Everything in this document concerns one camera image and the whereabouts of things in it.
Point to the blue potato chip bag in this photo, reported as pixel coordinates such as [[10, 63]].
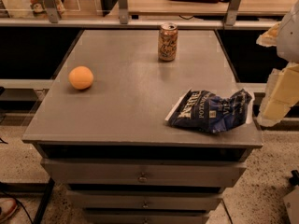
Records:
[[208, 112]]

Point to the grey drawer cabinet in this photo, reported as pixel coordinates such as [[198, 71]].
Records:
[[110, 145]]

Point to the shoe on floor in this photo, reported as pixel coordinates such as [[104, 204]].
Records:
[[8, 207]]

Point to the orange fruit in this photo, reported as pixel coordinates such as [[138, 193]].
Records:
[[81, 78]]

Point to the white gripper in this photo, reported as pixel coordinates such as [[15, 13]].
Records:
[[290, 36]]

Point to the orange soda can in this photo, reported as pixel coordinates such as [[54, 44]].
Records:
[[167, 42]]

